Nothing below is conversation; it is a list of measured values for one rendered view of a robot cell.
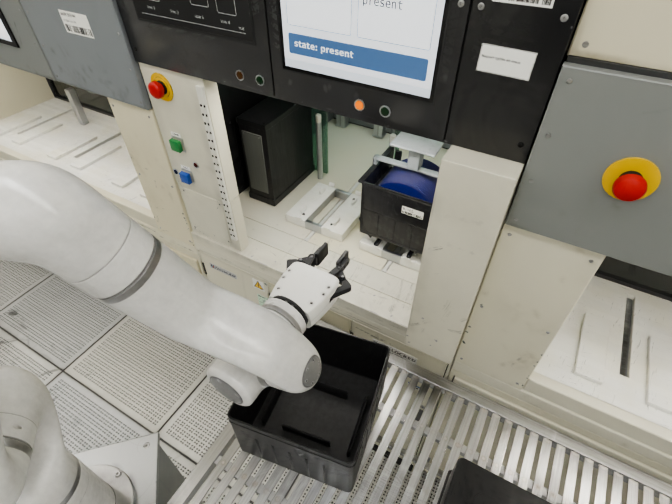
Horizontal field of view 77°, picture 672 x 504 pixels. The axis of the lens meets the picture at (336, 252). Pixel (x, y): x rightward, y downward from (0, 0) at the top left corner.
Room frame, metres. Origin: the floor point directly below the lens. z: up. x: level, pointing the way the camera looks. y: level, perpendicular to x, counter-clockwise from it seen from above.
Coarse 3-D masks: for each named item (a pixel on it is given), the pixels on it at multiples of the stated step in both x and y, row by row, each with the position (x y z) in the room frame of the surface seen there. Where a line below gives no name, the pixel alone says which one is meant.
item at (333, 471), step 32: (320, 352) 0.60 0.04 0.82; (352, 352) 0.57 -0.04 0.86; (384, 352) 0.54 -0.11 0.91; (320, 384) 0.52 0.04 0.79; (352, 384) 0.53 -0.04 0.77; (256, 416) 0.45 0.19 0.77; (288, 416) 0.45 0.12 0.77; (320, 416) 0.45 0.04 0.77; (352, 416) 0.45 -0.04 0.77; (256, 448) 0.36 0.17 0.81; (288, 448) 0.33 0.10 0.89; (320, 448) 0.38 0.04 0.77; (352, 448) 0.38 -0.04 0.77; (320, 480) 0.31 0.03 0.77; (352, 480) 0.29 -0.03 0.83
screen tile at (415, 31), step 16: (416, 0) 0.68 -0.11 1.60; (432, 0) 0.67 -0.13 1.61; (368, 16) 0.71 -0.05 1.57; (384, 16) 0.70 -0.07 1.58; (400, 16) 0.69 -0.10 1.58; (416, 16) 0.68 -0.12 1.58; (432, 16) 0.66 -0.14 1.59; (368, 32) 0.71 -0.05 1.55; (384, 32) 0.70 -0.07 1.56; (400, 32) 0.69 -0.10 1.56; (416, 32) 0.67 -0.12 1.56; (432, 32) 0.66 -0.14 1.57
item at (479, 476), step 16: (464, 464) 0.31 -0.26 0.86; (448, 480) 0.30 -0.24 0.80; (464, 480) 0.28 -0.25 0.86; (480, 480) 0.28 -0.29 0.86; (496, 480) 0.28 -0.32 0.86; (448, 496) 0.25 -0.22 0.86; (464, 496) 0.25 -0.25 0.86; (480, 496) 0.25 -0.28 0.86; (496, 496) 0.25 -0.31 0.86; (512, 496) 0.25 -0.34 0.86; (528, 496) 0.25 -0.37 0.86
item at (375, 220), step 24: (408, 144) 0.95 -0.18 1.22; (432, 144) 0.95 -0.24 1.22; (384, 168) 1.05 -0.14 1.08; (408, 168) 0.96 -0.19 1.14; (384, 192) 0.90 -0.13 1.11; (360, 216) 0.93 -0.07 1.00; (384, 216) 0.89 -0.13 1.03; (408, 216) 0.86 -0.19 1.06; (384, 240) 0.89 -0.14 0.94; (408, 240) 0.86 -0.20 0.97
